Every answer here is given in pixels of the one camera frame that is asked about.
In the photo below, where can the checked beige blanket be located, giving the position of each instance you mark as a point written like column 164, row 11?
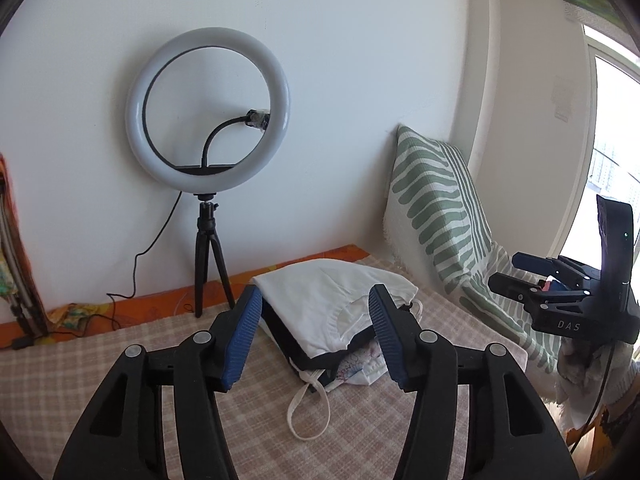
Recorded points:
column 350, row 435

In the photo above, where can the black garment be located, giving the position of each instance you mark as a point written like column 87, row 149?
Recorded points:
column 310, row 362

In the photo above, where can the white floral garment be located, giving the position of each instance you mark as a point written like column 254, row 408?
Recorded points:
column 360, row 365

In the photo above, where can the folded metal stand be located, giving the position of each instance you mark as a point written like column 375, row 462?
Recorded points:
column 30, row 320

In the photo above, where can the black tripod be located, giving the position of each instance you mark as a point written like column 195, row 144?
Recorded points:
column 207, row 225

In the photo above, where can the green striped pillow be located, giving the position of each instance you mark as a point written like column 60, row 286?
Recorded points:
column 440, row 200

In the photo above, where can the yellow patterned cloth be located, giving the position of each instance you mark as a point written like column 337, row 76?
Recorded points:
column 75, row 317

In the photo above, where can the white shirt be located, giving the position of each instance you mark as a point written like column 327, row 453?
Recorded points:
column 325, row 300

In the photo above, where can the black gooseneck phone holder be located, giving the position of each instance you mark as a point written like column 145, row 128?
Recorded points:
column 212, row 135

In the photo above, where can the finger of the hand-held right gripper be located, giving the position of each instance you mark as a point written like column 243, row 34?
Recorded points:
column 530, row 261
column 510, row 285

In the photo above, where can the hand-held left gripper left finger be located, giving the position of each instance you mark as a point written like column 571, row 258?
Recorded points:
column 242, row 340

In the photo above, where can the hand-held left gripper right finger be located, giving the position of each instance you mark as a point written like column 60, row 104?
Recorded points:
column 387, row 340

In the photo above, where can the person's right hand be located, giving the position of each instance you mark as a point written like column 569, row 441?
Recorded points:
column 575, row 360

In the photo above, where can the colourful hanging cloth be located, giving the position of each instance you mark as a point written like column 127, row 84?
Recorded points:
column 10, row 240

